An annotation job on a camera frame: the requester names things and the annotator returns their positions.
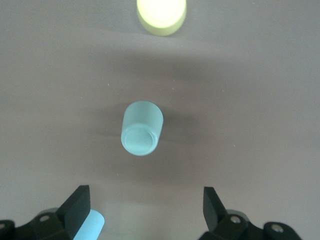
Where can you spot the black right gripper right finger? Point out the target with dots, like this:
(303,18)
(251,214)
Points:
(212,210)

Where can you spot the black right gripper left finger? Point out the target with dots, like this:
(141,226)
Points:
(77,205)

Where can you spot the pale green plastic cup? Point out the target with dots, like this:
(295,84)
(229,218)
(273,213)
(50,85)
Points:
(142,117)

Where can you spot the yellow plastic cup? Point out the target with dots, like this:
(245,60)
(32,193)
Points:
(160,15)

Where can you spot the light blue plastic cup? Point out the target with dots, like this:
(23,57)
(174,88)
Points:
(94,225)

